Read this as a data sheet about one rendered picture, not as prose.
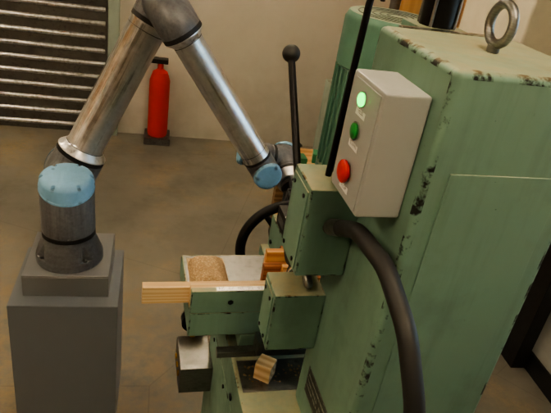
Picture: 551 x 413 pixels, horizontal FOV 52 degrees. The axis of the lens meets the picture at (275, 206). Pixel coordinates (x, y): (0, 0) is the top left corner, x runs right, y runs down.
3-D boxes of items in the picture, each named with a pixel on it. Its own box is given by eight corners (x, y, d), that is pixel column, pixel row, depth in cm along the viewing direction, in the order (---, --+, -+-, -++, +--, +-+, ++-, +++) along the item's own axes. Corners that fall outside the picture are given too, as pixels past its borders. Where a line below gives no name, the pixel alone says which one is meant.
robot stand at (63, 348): (19, 438, 183) (6, 306, 157) (37, 370, 209) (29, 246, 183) (114, 435, 190) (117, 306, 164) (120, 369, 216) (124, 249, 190)
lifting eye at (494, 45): (484, 47, 74) (501, -5, 71) (510, 59, 69) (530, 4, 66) (474, 45, 74) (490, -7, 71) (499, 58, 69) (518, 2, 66)
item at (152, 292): (389, 292, 130) (393, 279, 128) (392, 298, 128) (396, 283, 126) (141, 297, 115) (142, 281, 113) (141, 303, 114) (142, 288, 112)
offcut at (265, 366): (252, 377, 114) (255, 363, 112) (259, 367, 117) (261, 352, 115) (268, 384, 113) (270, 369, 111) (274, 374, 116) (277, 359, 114)
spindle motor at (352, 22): (381, 161, 121) (421, 11, 106) (416, 201, 106) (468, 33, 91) (303, 157, 116) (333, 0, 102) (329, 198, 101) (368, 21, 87)
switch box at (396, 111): (370, 182, 80) (398, 71, 72) (398, 219, 71) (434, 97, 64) (329, 181, 78) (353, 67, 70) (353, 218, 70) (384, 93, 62)
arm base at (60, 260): (26, 270, 161) (23, 241, 156) (47, 236, 178) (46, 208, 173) (94, 276, 163) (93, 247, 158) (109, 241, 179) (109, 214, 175)
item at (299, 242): (325, 244, 96) (344, 165, 89) (343, 275, 89) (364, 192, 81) (278, 244, 94) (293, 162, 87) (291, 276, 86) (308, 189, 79)
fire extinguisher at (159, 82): (169, 136, 421) (174, 56, 392) (169, 146, 404) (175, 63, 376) (144, 133, 417) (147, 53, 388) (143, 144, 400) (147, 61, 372)
